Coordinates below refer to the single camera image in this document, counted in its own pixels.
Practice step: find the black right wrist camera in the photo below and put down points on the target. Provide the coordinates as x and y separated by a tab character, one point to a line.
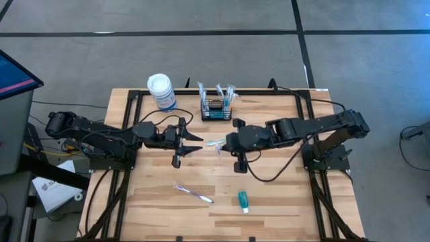
240	167

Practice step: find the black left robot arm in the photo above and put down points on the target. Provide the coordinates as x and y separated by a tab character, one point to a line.
100	131

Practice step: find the blue screen monitor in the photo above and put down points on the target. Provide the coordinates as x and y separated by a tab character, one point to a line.
13	77

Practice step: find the white purple toothbrush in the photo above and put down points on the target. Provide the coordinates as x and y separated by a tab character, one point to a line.
201	90

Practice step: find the white booklet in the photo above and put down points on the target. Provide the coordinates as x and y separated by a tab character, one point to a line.
53	191

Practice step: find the black stand beam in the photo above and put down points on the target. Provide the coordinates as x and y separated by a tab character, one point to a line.
50	171

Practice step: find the black table clamp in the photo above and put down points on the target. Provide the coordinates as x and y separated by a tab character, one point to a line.
272	84
252	239
179	239
187	84

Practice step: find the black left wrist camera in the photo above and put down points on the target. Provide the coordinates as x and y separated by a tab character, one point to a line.
176	162

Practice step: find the white wipes canister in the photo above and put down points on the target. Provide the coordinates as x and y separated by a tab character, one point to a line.
159	85

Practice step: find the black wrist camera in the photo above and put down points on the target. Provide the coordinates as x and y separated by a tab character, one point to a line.
176	162
240	167

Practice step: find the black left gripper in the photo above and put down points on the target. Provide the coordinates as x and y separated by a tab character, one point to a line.
169	138

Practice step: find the green toothbrush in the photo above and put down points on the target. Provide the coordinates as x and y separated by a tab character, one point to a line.
213	142

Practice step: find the purple toothbrush in clear wrapper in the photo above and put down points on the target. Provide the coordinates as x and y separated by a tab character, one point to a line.
194	194

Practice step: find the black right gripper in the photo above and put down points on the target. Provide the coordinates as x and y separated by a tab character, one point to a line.
239	141

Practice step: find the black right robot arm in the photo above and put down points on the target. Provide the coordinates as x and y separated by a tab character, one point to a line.
302	127

